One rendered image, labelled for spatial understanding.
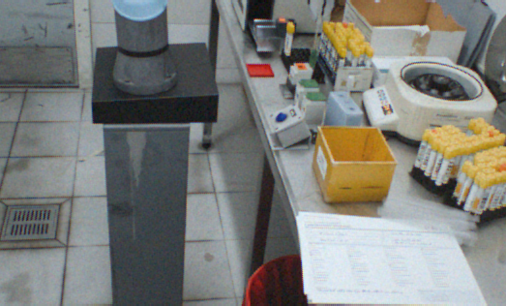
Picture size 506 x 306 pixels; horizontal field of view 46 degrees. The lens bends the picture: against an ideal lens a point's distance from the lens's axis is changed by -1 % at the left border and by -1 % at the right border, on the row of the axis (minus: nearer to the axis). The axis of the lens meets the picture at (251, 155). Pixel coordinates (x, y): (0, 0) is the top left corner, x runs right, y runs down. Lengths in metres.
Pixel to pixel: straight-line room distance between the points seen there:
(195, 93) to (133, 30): 0.20
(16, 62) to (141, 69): 2.04
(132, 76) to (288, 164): 0.40
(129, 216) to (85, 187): 1.11
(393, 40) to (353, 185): 0.62
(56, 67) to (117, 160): 1.94
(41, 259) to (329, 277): 1.50
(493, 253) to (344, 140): 0.37
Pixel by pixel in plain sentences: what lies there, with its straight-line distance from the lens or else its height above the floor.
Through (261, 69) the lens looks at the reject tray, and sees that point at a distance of 1.69.
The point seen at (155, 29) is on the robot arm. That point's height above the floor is 1.09.
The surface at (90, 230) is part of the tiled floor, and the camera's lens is 2.45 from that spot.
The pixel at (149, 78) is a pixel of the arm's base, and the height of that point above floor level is 0.98.
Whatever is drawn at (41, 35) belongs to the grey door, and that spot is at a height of 0.31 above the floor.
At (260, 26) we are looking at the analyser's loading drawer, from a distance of 1.79.
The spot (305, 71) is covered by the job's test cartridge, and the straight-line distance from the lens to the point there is 1.55.
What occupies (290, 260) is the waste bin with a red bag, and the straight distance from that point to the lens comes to 1.73.
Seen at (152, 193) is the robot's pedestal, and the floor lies 0.68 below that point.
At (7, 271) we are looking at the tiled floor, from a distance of 2.34.
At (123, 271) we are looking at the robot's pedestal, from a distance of 1.70.
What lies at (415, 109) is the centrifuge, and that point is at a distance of 1.43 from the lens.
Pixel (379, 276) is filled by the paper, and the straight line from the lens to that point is 1.08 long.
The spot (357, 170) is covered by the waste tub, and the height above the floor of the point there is 0.96.
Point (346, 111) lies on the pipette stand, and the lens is 1.34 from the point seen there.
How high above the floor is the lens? 1.62
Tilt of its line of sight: 34 degrees down
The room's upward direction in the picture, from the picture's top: 7 degrees clockwise
